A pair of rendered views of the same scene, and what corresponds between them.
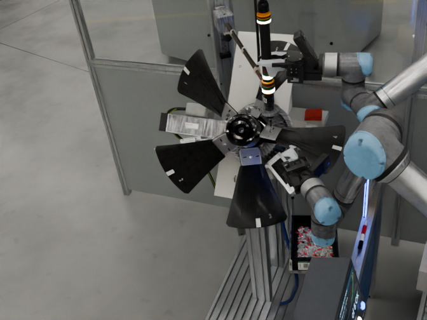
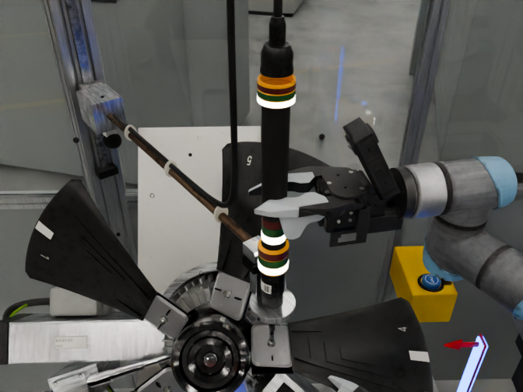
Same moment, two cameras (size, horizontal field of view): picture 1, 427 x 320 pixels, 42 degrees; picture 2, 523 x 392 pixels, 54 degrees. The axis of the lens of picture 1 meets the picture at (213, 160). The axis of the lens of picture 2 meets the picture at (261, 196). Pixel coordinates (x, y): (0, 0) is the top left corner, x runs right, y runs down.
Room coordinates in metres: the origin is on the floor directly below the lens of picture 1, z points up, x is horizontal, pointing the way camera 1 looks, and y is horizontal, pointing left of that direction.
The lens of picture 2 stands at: (1.18, 0.05, 1.87)
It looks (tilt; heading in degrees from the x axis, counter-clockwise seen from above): 35 degrees down; 332
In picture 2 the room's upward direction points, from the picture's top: straight up
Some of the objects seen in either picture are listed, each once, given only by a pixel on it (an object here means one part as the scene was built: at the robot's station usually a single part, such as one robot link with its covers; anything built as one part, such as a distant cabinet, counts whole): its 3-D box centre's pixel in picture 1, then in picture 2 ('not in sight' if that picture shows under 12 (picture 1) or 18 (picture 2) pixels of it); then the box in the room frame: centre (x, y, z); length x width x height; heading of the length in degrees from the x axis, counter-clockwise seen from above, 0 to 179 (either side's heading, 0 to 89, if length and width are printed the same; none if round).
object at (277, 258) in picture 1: (271, 193); not in sight; (2.00, -0.25, 0.58); 0.09 x 0.04 x 1.15; 63
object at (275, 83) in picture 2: (264, 17); (276, 90); (1.64, -0.22, 1.63); 0.04 x 0.04 x 0.03
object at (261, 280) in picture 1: (258, 245); not in sight; (1.80, -0.15, 0.46); 0.09 x 0.04 x 0.91; 63
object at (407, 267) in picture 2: not in sight; (420, 285); (1.74, -0.68, 1.02); 0.16 x 0.10 x 0.11; 153
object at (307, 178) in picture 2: (273, 61); (282, 197); (1.67, -0.25, 1.46); 0.09 x 0.03 x 0.06; 65
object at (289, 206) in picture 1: (288, 190); not in sight; (2.19, -0.37, 0.42); 0.04 x 0.04 x 0.83; 63
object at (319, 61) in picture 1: (304, 66); (361, 201); (1.61, -0.34, 1.46); 0.12 x 0.08 x 0.09; 73
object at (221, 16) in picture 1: (223, 20); (100, 107); (2.26, -0.13, 1.37); 0.10 x 0.07 x 0.08; 8
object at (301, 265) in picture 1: (314, 242); not in sight; (1.40, -0.32, 0.85); 0.22 x 0.17 x 0.07; 168
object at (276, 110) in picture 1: (268, 98); (268, 279); (1.65, -0.22, 1.33); 0.09 x 0.07 x 0.10; 8
